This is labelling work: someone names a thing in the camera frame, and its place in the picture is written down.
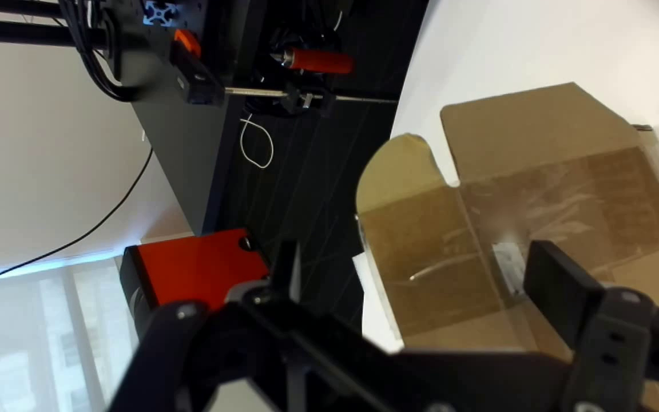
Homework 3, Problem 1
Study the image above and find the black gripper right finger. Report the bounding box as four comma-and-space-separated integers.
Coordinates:
523, 238, 659, 412

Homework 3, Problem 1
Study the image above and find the black aluminium frame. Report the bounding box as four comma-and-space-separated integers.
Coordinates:
0, 0, 80, 48

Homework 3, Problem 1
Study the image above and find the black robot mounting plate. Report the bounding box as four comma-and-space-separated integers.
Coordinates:
127, 0, 432, 338

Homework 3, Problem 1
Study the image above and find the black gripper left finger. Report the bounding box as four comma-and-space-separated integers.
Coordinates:
109, 236, 395, 412

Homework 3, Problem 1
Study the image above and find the black clamp with orange handle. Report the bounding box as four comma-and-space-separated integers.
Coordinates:
269, 44, 360, 77
168, 25, 225, 105

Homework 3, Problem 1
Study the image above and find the black cable bundle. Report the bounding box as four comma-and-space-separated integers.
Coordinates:
57, 0, 150, 105

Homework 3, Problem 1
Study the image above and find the brown cardboard box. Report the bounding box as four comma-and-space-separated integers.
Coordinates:
352, 80, 659, 412

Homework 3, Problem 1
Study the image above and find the thin black cable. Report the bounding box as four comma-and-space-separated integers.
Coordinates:
0, 143, 157, 294

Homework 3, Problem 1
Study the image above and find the red and black box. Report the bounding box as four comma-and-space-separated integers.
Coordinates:
119, 226, 275, 327

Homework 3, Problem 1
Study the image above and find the white cable loop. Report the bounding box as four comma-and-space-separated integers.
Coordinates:
236, 111, 279, 172

